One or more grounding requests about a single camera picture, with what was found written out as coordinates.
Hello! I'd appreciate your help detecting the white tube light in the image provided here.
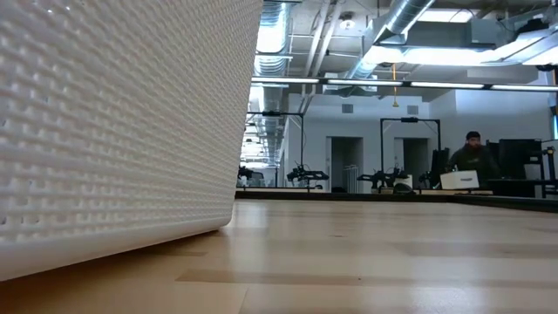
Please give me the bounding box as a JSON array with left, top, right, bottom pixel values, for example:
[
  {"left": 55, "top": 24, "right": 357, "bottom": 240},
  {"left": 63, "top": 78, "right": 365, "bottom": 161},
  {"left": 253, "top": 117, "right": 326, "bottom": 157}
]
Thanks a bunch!
[
  {"left": 490, "top": 84, "right": 558, "bottom": 92},
  {"left": 251, "top": 77, "right": 320, "bottom": 85},
  {"left": 326, "top": 78, "right": 405, "bottom": 87},
  {"left": 409, "top": 81, "right": 486, "bottom": 90}
]

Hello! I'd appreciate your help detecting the black overhead light bar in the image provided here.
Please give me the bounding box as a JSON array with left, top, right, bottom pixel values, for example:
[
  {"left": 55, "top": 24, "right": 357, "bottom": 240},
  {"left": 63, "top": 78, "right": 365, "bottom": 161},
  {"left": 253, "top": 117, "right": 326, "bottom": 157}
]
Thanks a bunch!
[{"left": 250, "top": 74, "right": 558, "bottom": 93}]

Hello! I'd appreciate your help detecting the black monitor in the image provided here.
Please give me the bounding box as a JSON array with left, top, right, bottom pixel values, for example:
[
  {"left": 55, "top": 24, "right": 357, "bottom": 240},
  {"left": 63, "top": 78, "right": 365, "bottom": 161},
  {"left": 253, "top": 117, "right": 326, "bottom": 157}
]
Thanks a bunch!
[
  {"left": 429, "top": 147, "right": 450, "bottom": 188},
  {"left": 486, "top": 138, "right": 544, "bottom": 180}
]

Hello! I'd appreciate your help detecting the white perforated plastic bin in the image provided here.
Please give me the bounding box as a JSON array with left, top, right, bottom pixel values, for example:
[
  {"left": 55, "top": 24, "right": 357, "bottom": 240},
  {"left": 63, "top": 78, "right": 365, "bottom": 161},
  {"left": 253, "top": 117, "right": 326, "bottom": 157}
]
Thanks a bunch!
[{"left": 0, "top": 0, "right": 264, "bottom": 283}]

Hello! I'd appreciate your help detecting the white background bin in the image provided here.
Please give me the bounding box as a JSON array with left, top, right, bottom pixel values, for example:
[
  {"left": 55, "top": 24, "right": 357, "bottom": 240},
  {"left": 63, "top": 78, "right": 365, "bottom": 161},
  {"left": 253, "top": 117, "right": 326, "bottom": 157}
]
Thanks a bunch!
[{"left": 439, "top": 169, "right": 480, "bottom": 191}]

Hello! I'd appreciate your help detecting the bright ceiling light panel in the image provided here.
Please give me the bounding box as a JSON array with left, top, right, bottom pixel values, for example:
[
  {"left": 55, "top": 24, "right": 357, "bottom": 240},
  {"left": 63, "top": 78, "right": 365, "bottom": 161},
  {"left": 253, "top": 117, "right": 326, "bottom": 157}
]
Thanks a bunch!
[{"left": 364, "top": 45, "right": 498, "bottom": 67}]

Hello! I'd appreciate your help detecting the person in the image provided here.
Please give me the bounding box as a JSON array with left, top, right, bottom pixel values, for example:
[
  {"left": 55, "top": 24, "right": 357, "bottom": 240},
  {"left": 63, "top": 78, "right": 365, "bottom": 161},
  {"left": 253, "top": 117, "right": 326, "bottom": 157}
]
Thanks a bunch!
[{"left": 446, "top": 130, "right": 502, "bottom": 189}]

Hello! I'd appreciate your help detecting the black equipment stand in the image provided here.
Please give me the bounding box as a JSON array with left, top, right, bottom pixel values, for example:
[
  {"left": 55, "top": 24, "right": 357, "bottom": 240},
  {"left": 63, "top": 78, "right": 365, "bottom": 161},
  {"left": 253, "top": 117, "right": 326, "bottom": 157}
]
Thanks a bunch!
[{"left": 540, "top": 146, "right": 558, "bottom": 198}]

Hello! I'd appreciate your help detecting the black station frame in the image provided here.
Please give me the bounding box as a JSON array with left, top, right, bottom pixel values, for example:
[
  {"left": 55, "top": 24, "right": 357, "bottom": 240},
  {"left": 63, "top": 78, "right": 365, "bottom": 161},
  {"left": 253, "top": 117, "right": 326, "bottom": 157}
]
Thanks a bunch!
[
  {"left": 379, "top": 116, "right": 442, "bottom": 189},
  {"left": 245, "top": 111, "right": 305, "bottom": 192}
]

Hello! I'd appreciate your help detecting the black aluminium table frame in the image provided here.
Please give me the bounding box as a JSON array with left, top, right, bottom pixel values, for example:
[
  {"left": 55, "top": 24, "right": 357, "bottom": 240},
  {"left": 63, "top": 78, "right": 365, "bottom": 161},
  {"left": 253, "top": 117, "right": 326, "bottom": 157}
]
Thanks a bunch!
[{"left": 235, "top": 189, "right": 558, "bottom": 215}]

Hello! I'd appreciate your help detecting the ribbed silver air duct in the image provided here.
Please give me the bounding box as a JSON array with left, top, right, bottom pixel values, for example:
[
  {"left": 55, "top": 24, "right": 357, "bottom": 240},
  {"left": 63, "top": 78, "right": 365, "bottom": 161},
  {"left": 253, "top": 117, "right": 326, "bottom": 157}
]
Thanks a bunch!
[{"left": 254, "top": 0, "right": 291, "bottom": 169}]

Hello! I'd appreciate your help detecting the yellow hanging cord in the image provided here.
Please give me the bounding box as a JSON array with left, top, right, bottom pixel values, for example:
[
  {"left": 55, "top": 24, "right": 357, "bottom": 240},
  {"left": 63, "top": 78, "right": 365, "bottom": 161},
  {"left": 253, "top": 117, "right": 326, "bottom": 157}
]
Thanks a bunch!
[{"left": 391, "top": 63, "right": 400, "bottom": 108}]

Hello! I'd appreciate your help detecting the smooth silver air duct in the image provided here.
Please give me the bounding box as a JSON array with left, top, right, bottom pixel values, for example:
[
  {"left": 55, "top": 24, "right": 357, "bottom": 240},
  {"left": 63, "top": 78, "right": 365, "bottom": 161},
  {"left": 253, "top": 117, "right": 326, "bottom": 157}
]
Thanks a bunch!
[{"left": 346, "top": 0, "right": 437, "bottom": 80}]

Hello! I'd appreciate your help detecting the grey rectangular air duct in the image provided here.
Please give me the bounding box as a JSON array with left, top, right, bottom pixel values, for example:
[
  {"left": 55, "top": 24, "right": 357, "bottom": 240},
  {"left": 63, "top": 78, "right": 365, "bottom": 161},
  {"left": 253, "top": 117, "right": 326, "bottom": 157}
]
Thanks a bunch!
[{"left": 377, "top": 19, "right": 502, "bottom": 48}]

